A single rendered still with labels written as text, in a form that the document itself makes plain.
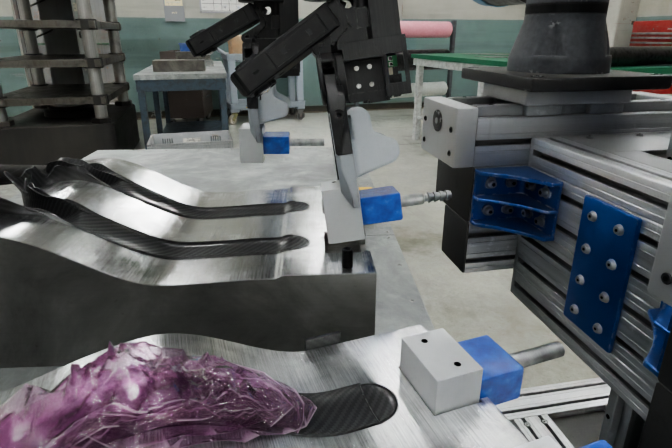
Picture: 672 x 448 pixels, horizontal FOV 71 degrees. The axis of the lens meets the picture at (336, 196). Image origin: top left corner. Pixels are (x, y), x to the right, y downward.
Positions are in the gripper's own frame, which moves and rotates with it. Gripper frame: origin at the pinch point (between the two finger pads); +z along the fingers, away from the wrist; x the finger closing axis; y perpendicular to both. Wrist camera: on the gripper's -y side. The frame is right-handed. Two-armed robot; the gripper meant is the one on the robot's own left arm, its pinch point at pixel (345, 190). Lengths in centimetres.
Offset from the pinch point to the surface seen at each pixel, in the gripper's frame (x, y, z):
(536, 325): 123, 72, 89
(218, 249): 1.2, -14.0, 4.4
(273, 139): 26.3, -8.8, -4.6
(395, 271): 11.4, 5.4, 13.9
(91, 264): -6.5, -23.2, 1.8
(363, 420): -18.7, -1.7, 12.1
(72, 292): -6.5, -25.4, 4.1
